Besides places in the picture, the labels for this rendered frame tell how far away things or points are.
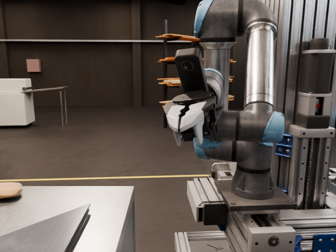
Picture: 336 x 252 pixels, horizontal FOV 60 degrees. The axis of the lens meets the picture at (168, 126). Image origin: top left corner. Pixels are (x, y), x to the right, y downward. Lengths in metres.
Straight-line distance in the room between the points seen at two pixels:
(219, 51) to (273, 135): 0.36
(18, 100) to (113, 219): 7.05
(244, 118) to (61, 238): 0.52
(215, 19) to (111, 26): 10.67
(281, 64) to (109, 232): 0.84
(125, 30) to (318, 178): 10.63
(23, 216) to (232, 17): 0.84
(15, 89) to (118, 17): 5.21
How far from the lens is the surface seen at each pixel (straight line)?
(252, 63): 0.82
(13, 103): 7.88
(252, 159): 1.01
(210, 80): 0.63
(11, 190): 1.09
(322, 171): 1.25
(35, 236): 0.81
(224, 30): 0.95
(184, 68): 0.53
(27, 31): 12.26
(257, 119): 0.72
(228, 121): 0.71
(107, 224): 0.86
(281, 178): 1.29
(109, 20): 11.60
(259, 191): 1.03
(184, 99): 0.52
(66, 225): 0.83
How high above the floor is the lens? 1.47
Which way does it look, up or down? 11 degrees down
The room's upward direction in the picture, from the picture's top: straight up
